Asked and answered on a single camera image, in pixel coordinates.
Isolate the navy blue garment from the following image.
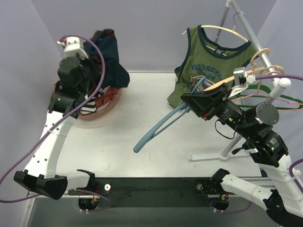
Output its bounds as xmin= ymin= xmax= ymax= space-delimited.
xmin=90 ymin=29 xmax=130 ymax=88

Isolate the rust red tank top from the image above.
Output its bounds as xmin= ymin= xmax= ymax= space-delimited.
xmin=94 ymin=87 xmax=121 ymax=108

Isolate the pink wire hanger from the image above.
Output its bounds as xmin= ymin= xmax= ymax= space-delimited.
xmin=230 ymin=71 xmax=303 ymax=103

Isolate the black white striped tank top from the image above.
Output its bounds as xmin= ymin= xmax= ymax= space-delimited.
xmin=80 ymin=87 xmax=109 ymax=115

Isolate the olive green garment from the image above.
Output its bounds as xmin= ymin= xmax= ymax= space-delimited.
xmin=167 ymin=25 xmax=256 ymax=107

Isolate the green plastic hanger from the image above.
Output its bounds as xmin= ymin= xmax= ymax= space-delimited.
xmin=232 ymin=83 xmax=303 ymax=111

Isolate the beige wooden hanger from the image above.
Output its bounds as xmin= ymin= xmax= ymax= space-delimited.
xmin=204 ymin=48 xmax=285 ymax=91

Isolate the teal blue hanger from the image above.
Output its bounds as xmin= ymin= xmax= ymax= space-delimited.
xmin=133 ymin=75 xmax=206 ymax=154

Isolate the cream plastic hanger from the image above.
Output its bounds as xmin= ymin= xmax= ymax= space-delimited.
xmin=182 ymin=25 xmax=251 ymax=44

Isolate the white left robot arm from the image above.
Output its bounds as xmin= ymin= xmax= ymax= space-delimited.
xmin=14 ymin=57 xmax=103 ymax=200

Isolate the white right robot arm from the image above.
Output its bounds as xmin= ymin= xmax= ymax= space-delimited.
xmin=181 ymin=84 xmax=303 ymax=227

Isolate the pink translucent plastic basket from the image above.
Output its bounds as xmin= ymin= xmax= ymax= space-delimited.
xmin=47 ymin=80 xmax=122 ymax=121

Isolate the metal clothes rack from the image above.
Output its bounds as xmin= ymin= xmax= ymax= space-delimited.
xmin=188 ymin=0 xmax=292 ymax=164

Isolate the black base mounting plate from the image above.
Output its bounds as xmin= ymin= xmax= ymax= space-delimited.
xmin=68 ymin=177 xmax=230 ymax=210

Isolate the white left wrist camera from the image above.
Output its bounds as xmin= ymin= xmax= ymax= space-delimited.
xmin=57 ymin=36 xmax=89 ymax=60

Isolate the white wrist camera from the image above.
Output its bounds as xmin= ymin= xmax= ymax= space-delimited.
xmin=231 ymin=67 xmax=256 ymax=96
xmin=57 ymin=36 xmax=89 ymax=60

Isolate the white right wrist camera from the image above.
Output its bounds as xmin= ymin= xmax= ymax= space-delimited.
xmin=231 ymin=67 xmax=256 ymax=96

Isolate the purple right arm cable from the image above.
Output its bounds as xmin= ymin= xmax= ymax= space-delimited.
xmin=213 ymin=74 xmax=303 ymax=213

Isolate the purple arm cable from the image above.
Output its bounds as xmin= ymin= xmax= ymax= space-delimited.
xmin=0 ymin=35 xmax=112 ymax=211
xmin=213 ymin=74 xmax=303 ymax=213

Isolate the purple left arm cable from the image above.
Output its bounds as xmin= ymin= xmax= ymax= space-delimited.
xmin=0 ymin=35 xmax=112 ymax=211

